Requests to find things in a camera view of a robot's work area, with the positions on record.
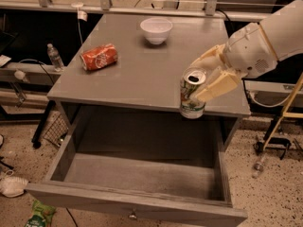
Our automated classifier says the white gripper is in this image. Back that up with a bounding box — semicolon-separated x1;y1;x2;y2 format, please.
190;23;277;102

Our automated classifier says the green white 7up can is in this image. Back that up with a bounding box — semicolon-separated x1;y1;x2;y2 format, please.
180;68;206;119

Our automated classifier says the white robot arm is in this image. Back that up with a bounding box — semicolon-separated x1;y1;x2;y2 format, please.
190;0;303;102

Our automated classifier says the open grey top drawer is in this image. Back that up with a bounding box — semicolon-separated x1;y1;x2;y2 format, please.
27;144;247;227

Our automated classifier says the crushed orange soda can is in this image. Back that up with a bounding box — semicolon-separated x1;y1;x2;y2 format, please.
80;44;117;71

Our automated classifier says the white bowl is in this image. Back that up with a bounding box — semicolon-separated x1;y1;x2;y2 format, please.
140;17;173;45

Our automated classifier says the grey wooden cabinet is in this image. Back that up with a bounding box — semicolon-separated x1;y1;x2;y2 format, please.
49;14;249;152

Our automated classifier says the plastic bottle on floor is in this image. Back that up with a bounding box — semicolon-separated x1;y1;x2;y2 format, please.
252;154;267;179

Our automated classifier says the white hanging tag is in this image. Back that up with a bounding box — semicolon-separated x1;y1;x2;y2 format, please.
78;10;88;21

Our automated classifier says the clear plastic water bottle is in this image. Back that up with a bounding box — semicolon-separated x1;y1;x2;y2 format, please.
47;44;64;72

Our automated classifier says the grey side bench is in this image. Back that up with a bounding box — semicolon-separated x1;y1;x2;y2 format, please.
0;62;62;86

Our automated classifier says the green snack bag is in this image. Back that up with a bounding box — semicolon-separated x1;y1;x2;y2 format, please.
25;200;56;227

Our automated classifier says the white face mask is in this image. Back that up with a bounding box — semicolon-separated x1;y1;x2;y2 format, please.
0;170;28;198

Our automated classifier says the black cable behind cabinet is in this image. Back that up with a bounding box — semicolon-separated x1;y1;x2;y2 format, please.
216;9;235;30

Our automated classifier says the yellow black cart frame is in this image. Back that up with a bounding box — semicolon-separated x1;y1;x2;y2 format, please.
253;73;303;161

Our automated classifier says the wire mesh basket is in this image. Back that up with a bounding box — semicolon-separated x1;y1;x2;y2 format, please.
44;114;68;148

